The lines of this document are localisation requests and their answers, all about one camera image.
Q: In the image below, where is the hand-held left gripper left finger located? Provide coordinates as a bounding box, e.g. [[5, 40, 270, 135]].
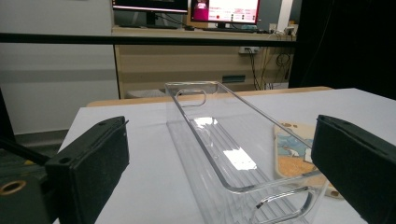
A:
[[45, 116, 131, 224]]

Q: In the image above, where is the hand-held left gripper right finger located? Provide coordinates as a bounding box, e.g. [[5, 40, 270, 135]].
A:
[[310, 114, 396, 224]]

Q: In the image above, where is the beige phone case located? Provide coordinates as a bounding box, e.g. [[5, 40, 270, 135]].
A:
[[273, 120, 345, 200]]

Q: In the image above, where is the clear plastic container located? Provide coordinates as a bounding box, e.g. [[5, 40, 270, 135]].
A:
[[163, 80, 331, 224]]

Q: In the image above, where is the white table sheet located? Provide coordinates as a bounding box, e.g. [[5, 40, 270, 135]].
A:
[[52, 88, 396, 224]]

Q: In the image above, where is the light wooden table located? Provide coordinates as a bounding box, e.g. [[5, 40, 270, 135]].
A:
[[86, 86, 332, 107]]

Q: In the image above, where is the black metal stand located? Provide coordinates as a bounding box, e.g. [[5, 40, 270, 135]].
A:
[[0, 88, 48, 166]]

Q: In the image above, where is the black curtain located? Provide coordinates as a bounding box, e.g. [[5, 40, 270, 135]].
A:
[[289, 0, 396, 101]]

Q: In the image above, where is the light wooden desk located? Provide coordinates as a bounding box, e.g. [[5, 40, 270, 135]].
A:
[[111, 26, 297, 100]]

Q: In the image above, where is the dark rectangular desk label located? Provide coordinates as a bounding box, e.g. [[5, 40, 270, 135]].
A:
[[222, 74, 247, 83]]

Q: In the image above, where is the white power strip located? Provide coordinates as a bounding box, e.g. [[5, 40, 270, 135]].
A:
[[238, 46, 261, 55]]

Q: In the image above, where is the dark computer monitor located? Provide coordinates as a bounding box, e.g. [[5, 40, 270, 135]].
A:
[[111, 0, 190, 28]]

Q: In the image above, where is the black keyboard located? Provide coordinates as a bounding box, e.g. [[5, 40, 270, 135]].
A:
[[202, 27, 269, 35]]

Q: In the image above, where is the monitor with pink screen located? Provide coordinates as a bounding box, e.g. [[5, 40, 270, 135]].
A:
[[190, 0, 262, 31]]

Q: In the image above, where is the black cable bundle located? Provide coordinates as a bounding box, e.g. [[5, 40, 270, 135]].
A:
[[275, 50, 293, 80]]

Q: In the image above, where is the black horizontal frame bar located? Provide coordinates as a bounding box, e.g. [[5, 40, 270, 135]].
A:
[[0, 32, 297, 48]]

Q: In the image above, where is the black desk cable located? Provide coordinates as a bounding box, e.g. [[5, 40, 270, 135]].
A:
[[247, 48, 265, 91]]

